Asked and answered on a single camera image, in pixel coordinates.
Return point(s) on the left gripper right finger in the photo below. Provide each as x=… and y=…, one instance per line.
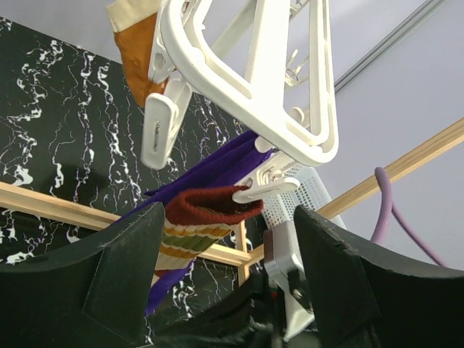
x=364, y=295

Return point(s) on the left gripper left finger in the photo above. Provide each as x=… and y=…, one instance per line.
x=91, y=293

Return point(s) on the purple sock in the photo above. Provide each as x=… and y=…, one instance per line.
x=225, y=167

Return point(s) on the white plastic clip hanger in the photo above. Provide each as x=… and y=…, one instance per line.
x=245, y=73

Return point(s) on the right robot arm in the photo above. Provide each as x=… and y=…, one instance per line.
x=254, y=315

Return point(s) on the white plastic basket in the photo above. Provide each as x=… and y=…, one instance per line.
x=311, y=193

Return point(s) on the orange sock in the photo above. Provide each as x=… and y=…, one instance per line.
x=133, y=26

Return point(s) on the wooden hanging rack frame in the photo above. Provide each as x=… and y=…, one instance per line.
x=34, y=203

